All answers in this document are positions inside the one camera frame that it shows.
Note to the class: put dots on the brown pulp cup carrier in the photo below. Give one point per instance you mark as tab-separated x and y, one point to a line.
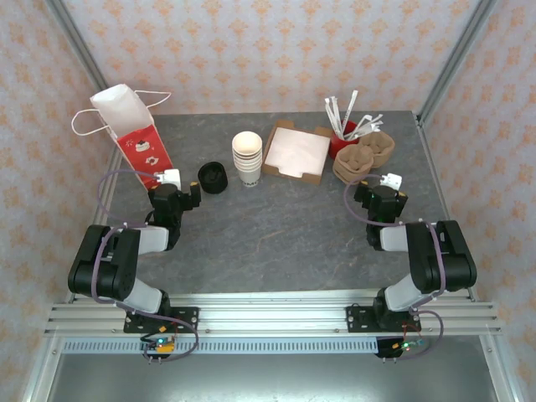
356	159

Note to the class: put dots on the red white paper gift bag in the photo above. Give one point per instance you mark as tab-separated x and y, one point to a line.
144	151

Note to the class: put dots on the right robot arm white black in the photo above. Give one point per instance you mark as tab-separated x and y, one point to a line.
444	259

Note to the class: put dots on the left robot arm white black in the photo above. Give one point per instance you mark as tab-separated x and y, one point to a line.
104	259

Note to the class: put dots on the stack of brown pulp carriers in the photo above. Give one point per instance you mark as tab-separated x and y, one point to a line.
347	179

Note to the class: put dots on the stack of black cup lids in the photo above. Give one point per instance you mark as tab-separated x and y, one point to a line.
212	178

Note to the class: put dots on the brown cardboard napkin tray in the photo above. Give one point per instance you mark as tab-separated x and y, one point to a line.
310	179

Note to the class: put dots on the red straw holder cup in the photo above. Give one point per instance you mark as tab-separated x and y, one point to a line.
339	146

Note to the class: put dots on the stack of white paper cups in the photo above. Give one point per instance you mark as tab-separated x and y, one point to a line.
247	144

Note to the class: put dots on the white paper-wrapped straw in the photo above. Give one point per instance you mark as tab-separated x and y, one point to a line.
374	123
351	109
336	109
363	121
331	111

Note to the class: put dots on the small green circuit board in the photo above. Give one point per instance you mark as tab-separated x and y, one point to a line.
408	345
161	345

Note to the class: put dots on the grey sheet metal panel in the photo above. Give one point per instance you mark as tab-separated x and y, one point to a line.
272	381

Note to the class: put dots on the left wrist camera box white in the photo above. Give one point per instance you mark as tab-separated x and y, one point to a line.
171	178

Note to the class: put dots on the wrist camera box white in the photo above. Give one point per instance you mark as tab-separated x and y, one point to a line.
393	181
171	178

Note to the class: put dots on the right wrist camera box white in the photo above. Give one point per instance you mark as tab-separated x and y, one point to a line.
393	181

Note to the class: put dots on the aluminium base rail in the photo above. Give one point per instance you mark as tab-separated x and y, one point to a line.
272	318

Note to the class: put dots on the aluminium frame post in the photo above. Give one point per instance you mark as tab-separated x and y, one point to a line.
77	42
465	42

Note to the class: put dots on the aluminium frame leg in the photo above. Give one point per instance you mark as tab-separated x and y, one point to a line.
35	389
502	377

